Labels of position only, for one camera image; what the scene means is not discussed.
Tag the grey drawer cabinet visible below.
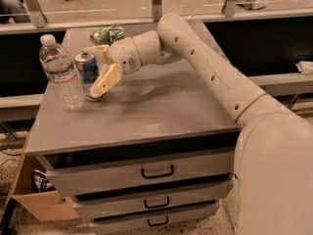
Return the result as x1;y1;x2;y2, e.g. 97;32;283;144
24;20;243;235

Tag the middle grey drawer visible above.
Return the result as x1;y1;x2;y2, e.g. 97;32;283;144
73;180;233;220

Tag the seated person in background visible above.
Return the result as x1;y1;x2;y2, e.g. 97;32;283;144
0;0;31;24

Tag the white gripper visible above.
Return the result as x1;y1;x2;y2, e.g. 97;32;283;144
85;37;142;96

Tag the brown cardboard box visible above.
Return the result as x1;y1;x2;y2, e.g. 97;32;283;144
6;140;78;221

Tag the grey drawer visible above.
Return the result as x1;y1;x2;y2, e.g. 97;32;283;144
73;180;233;220
90;201;219;235
47;148;234;196

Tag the blue silver redbull can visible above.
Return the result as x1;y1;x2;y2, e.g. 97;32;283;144
73;51;101;101

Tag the checkered cloth in box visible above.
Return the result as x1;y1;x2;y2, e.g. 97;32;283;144
33;169;55;193

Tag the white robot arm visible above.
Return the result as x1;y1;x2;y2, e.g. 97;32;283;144
90;14;313;235

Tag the top grey drawer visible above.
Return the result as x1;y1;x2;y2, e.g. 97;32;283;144
47;148;234;196

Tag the crushed green soda can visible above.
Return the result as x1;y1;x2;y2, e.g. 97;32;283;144
90;24;125;45

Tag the clear plastic water bottle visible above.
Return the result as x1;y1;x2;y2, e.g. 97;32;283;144
39;34;85;111

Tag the bottom grey drawer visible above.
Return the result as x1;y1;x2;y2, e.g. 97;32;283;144
90;201;219;235

